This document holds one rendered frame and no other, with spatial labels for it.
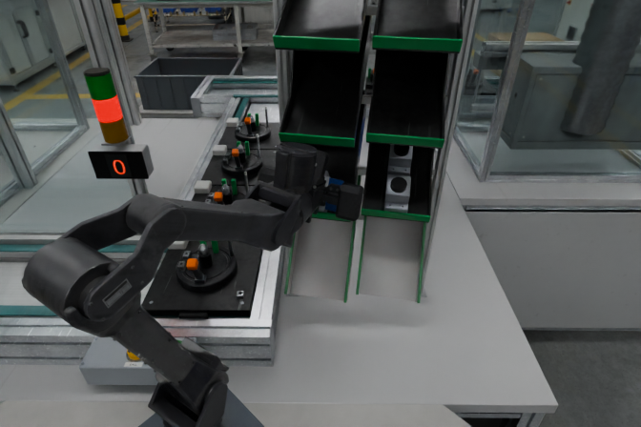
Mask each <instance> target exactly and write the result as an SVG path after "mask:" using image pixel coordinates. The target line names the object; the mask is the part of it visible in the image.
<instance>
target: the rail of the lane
mask: <svg viewBox="0 0 641 427"><path fill-rule="evenodd" d="M208 318H209V317H208V314H207V313H180V314H179V318H155V320H156V321H157V322H158V323H159V324H160V325H161V326H162V327H163V328H164V329H165V330H166V331H167V332H168V333H169V332H170V333H171V335H172V336H173V337H185V336H187V337H195V338H196V339H197V343H198V344H199V345H200V346H202V347H203V348H205V349H206V350H208V351H210V352H211V353H213V354H214V355H216V356H217V357H218V358H219V359H220V361H221V363H223V364H224V365H226V366H235V367H273V366H274V357H275V349H276V348H275V339H274V329H273V319H208ZM95 337H99V336H96V335H91V334H88V333H86V332H83V331H80V330H77V329H75V328H74V327H73V326H71V325H70V324H69V323H67V322H66V321H65V320H64V319H62V318H52V317H0V365H80V363H81V361H82V359H83V358H84V356H85V354H86V353H87V351H88V349H89V348H90V346H91V344H92V342H93V340H94V338H95Z"/></svg>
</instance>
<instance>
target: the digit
mask: <svg viewBox="0 0 641 427"><path fill-rule="evenodd" d="M104 155H105V158H106V161H107V164H108V167H109V170H110V173H111V176H112V177H132V174H131V170H130V167H129V164H128V160H127V157H126V154H104Z"/></svg>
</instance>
